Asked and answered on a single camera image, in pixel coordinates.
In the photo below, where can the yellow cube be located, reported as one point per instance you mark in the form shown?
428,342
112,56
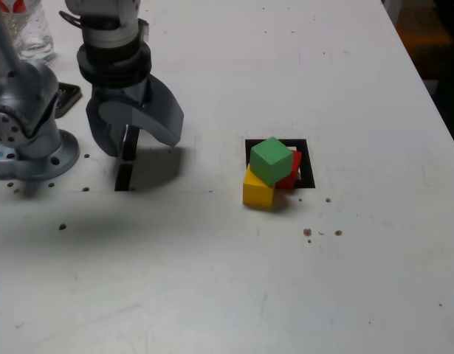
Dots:
256,193

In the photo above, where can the dark embossed tray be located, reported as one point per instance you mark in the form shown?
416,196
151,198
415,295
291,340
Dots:
68,97

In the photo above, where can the black tape square outline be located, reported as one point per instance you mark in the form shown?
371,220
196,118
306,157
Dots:
308,169

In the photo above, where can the green cube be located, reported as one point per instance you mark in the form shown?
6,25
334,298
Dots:
271,162

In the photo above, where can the red cube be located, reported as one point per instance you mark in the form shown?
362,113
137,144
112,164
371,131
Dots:
291,177

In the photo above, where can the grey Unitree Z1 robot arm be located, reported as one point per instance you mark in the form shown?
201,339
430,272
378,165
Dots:
31,96

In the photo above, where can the black tape strip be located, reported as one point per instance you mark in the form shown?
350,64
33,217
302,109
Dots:
124,177

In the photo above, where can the clear plastic bottle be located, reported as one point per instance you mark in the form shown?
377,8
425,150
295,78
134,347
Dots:
32,33

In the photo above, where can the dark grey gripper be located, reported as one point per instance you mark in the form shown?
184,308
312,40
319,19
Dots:
123,95

